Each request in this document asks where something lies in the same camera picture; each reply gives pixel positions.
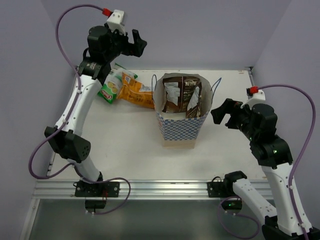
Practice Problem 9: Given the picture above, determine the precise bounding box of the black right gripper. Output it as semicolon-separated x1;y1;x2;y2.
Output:
211;97;258;142

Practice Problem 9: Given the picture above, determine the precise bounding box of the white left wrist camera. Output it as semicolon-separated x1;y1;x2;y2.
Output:
106;9;127;35

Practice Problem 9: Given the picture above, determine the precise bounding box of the yellow snack bag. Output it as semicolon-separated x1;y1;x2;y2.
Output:
116;72;154;109

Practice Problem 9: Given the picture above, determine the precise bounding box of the green Chuba chips bag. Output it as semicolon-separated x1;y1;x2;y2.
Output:
98;63;138;104

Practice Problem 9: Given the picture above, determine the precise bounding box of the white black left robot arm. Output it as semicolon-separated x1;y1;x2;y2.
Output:
44;25;147;197

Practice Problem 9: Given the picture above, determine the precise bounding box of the dark brown snack bag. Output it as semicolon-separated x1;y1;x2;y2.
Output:
182;76;202;119
162;76;184;113

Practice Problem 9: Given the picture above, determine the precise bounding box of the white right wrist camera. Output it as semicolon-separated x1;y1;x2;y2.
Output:
240;86;266;109

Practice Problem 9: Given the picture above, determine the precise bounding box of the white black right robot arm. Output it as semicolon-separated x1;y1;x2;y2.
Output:
211;98;320;240

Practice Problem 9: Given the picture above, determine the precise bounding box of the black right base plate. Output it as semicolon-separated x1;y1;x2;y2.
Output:
206;176;243;214

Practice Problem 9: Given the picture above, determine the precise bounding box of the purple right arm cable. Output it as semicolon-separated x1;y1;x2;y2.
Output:
257;83;317;240

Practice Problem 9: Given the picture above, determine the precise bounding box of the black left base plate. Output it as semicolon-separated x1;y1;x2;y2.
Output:
73;180;120;212

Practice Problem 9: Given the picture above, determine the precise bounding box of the blue checkered paper bag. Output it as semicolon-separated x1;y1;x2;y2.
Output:
152;72;222;149

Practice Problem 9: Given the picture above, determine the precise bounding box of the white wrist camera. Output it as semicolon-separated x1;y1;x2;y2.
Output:
240;86;266;109
106;9;127;35

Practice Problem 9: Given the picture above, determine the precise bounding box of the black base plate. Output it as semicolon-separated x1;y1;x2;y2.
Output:
206;176;243;214
73;180;120;212

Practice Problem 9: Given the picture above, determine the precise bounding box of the aluminium mounting rail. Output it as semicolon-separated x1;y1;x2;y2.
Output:
31;178;301;200

